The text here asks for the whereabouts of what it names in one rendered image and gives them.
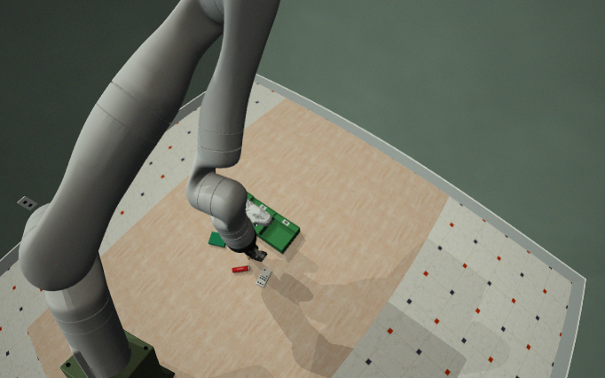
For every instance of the red aa battery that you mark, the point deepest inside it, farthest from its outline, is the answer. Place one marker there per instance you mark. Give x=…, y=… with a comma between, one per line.
x=241, y=269

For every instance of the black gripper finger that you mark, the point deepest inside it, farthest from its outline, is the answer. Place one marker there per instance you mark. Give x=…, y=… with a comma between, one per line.
x=258, y=256

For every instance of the white domino tile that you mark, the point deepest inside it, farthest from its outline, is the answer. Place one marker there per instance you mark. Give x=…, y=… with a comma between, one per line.
x=263, y=277

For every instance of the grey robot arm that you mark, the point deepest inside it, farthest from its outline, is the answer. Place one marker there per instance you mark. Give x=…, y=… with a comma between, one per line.
x=60, y=243

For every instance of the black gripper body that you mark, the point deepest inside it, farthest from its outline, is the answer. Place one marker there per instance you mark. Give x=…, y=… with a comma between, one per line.
x=250, y=247

